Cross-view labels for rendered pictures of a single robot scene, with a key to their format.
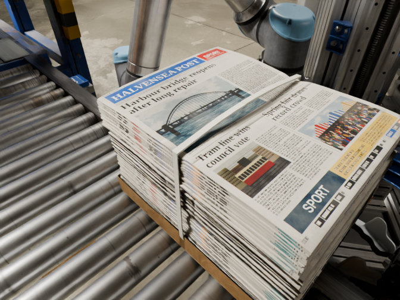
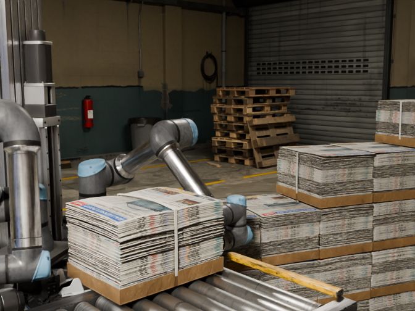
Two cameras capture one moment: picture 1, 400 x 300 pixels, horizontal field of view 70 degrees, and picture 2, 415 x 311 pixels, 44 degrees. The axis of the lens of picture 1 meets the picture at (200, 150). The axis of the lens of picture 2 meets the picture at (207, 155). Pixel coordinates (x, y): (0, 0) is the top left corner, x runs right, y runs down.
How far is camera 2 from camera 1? 1.42 m
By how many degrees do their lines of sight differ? 83
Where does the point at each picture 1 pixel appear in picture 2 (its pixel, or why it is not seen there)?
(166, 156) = (170, 217)
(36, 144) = not seen: outside the picture
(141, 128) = (155, 214)
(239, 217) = (202, 213)
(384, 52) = (55, 197)
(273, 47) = not seen: hidden behind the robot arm
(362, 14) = (41, 178)
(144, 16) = (36, 197)
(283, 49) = (42, 208)
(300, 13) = not seen: hidden behind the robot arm
